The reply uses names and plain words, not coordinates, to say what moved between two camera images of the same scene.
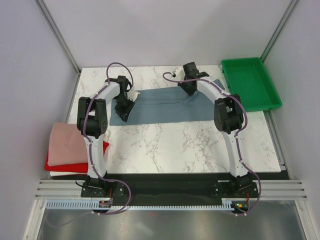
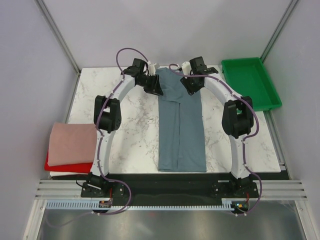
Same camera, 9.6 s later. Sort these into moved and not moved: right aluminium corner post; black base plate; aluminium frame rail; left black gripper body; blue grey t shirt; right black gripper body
Moved: left black gripper body; blue grey t shirt
Not moved: right aluminium corner post; black base plate; aluminium frame rail; right black gripper body
